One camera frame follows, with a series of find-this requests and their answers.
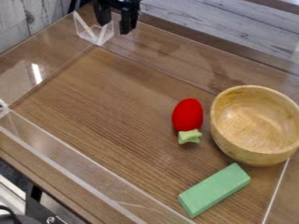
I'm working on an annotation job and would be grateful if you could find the wooden bowl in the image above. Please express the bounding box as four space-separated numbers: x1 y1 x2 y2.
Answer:
209 85 299 166

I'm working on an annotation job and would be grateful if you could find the red plush strawberry toy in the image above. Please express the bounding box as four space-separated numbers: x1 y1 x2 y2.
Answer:
172 98 203 144

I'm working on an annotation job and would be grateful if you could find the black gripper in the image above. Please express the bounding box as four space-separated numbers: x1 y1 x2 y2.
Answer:
91 0 141 35

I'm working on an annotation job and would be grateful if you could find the black table leg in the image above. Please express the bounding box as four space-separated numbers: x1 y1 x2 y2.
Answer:
31 185 43 202

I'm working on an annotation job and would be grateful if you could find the black metal bracket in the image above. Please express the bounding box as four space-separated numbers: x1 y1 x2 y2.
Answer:
24 197 68 224

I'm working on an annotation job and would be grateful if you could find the green rectangular block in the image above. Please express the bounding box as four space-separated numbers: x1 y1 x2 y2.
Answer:
177 163 251 218

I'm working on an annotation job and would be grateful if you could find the clear acrylic corner bracket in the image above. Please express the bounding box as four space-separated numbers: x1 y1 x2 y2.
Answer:
72 12 115 46

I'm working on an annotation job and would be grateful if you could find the clear acrylic tray wall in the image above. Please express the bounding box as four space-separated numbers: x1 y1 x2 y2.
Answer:
0 17 299 224

